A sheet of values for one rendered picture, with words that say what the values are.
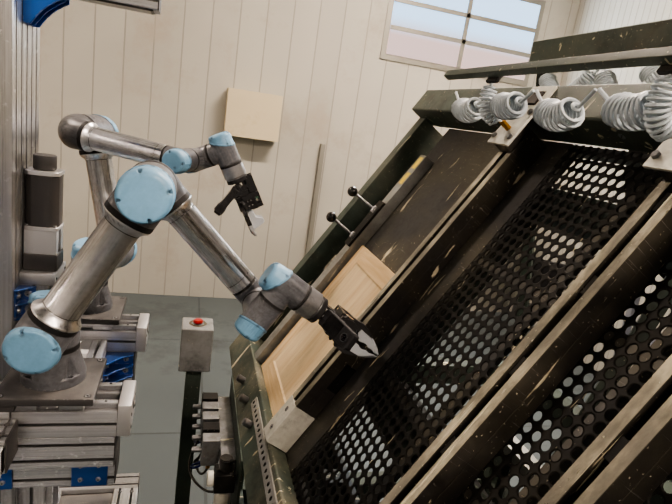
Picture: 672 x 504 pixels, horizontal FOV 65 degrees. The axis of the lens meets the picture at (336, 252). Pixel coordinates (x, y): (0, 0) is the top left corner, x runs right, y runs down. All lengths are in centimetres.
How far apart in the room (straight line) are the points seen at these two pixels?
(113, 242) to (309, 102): 383
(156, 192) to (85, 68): 375
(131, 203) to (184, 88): 367
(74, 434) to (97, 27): 378
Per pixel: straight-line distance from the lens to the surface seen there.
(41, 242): 168
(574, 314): 98
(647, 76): 189
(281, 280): 126
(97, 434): 157
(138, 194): 118
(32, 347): 132
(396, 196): 191
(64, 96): 491
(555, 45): 233
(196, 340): 214
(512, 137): 144
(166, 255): 501
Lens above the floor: 178
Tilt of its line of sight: 14 degrees down
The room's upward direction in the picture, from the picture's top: 9 degrees clockwise
